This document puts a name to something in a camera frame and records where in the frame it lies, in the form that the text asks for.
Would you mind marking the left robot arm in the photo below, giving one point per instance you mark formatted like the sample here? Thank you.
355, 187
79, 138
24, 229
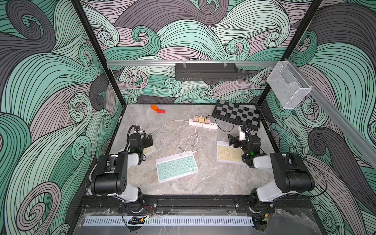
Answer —
109, 177

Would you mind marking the yellow wireless keyboard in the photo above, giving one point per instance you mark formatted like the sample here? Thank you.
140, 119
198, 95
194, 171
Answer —
149, 150
228, 154

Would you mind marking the black perforated wall tray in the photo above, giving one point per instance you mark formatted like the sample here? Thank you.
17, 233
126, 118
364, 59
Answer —
210, 73

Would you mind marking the black checkered board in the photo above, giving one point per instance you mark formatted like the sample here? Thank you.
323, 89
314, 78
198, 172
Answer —
237, 114

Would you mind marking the green wireless keyboard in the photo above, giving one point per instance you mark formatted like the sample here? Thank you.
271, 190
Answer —
176, 166

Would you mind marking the red block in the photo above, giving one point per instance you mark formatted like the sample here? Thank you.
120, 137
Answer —
161, 111

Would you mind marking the orange block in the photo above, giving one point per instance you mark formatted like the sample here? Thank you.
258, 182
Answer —
155, 108

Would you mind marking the aluminium wall rail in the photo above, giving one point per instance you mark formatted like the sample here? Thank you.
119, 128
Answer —
114, 63

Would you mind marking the clear plastic wall bin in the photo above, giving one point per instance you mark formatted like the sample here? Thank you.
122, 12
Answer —
288, 84

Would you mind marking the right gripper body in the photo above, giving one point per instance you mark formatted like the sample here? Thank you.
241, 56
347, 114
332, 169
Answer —
235, 140

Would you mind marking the white slotted cable duct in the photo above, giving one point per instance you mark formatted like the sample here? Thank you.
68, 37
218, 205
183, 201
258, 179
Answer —
169, 221

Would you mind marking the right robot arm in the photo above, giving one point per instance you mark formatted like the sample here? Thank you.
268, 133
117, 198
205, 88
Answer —
290, 174

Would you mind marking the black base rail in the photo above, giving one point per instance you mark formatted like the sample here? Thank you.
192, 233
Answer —
246, 204

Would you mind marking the white power strip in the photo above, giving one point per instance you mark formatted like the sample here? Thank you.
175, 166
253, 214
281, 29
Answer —
203, 125

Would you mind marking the pink charger with black cable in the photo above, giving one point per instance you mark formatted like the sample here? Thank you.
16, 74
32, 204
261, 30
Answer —
207, 120

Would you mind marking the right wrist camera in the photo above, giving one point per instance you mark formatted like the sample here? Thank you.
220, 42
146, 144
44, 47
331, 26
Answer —
242, 135

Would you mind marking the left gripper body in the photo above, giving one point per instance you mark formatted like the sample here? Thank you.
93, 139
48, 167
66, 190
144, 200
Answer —
148, 141

